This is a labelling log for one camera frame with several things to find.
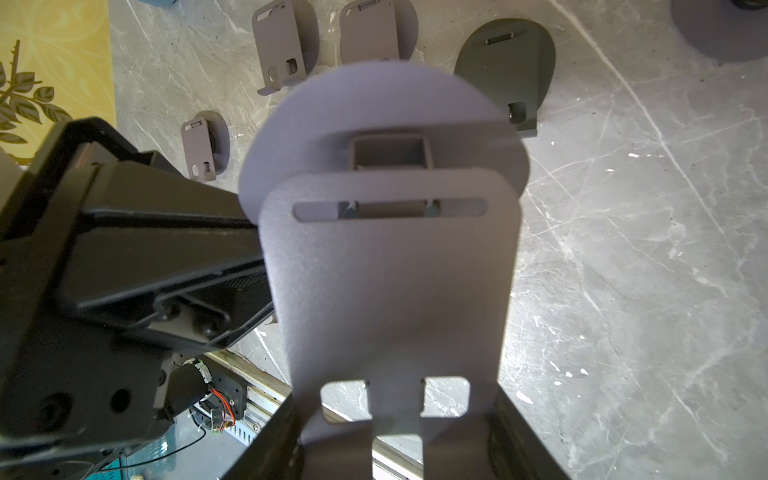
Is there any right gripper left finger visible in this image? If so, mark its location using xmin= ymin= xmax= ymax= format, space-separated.
xmin=222 ymin=394 xmax=304 ymax=480

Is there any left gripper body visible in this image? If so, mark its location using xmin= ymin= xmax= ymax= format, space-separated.
xmin=0 ymin=116 xmax=283 ymax=469

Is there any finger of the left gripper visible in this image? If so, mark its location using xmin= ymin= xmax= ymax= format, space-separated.
xmin=56 ymin=161 xmax=274 ymax=351

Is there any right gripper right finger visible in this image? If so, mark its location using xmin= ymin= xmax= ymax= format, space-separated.
xmin=488 ymin=388 xmax=570 ymax=480

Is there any black phone stand front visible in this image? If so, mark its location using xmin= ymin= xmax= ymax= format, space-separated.
xmin=670 ymin=0 xmax=767 ymax=63

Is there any aluminium frame rail front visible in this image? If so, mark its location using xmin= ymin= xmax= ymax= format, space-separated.
xmin=83 ymin=347 xmax=433 ymax=480

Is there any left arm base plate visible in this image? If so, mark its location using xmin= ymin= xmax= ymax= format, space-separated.
xmin=184 ymin=357 xmax=247 ymax=433

